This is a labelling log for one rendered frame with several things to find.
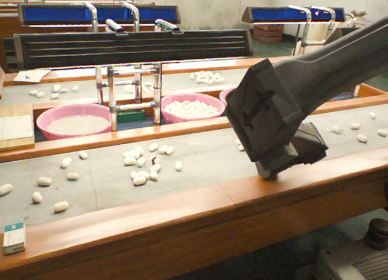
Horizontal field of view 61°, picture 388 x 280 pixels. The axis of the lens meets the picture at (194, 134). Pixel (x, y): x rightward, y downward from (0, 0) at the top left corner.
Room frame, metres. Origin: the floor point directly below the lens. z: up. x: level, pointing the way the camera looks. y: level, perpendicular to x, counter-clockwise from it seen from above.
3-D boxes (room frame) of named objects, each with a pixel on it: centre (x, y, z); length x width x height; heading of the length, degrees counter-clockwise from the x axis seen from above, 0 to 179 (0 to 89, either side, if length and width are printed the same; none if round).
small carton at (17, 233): (0.48, 0.34, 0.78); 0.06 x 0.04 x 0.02; 26
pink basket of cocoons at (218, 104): (1.25, 0.02, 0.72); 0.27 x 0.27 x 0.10
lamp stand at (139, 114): (1.31, 0.34, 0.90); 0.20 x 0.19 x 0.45; 116
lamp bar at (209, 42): (0.87, 0.14, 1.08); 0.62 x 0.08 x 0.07; 116
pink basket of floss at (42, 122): (1.05, 0.41, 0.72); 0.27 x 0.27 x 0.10
